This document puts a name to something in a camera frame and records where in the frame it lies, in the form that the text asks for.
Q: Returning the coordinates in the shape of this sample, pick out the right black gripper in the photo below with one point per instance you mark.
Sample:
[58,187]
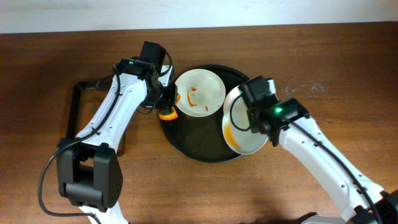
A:
[245,92]

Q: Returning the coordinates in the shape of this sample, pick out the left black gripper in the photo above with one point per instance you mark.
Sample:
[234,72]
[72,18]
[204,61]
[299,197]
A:
[170,98]

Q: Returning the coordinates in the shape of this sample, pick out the green and orange sponge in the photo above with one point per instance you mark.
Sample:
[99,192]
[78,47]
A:
[169,113]

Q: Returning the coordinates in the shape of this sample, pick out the white plate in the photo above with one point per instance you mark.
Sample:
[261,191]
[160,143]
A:
[201,92]

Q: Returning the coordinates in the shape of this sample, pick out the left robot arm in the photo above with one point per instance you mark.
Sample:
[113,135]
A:
[88,170]

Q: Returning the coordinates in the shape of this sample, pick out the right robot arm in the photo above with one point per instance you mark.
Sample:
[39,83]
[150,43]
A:
[287,123]

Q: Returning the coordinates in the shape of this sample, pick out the round black tray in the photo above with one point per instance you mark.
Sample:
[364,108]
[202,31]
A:
[199,138]

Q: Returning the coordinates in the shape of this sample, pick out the rectangular black sponge tray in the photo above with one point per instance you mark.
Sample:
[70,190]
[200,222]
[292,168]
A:
[86,100]

